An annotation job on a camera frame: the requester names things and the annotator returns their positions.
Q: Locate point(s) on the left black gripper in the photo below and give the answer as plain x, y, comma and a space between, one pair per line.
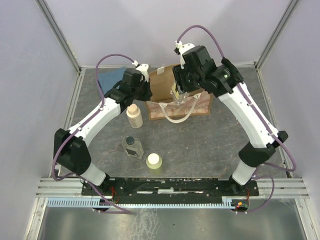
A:
144, 90

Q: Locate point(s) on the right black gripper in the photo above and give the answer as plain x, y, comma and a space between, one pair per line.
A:
181, 81

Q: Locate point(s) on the clear square perfume bottle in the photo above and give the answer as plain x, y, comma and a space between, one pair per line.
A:
182, 97

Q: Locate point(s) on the brown canvas tote bag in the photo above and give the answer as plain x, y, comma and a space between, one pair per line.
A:
167, 103

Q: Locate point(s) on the clear bottle black cap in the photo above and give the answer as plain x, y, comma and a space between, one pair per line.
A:
132, 147

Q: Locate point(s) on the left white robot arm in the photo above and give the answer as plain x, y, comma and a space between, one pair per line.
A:
71, 146

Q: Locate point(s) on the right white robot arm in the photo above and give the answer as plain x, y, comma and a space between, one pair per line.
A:
227, 84

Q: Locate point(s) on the blue cloth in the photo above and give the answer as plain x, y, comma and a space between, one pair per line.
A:
108, 79

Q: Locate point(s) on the peach lotion bottle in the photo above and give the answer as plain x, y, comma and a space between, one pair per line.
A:
134, 116

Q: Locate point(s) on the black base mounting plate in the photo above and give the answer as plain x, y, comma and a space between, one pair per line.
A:
218, 187

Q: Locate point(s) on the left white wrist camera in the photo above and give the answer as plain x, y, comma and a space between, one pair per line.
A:
143, 68

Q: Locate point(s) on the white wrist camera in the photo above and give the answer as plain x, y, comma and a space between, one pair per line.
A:
180, 49
143, 68

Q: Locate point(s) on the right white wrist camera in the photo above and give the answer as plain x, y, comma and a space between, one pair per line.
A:
180, 49

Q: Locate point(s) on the aluminium frame rail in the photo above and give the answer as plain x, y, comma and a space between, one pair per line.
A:
284, 188

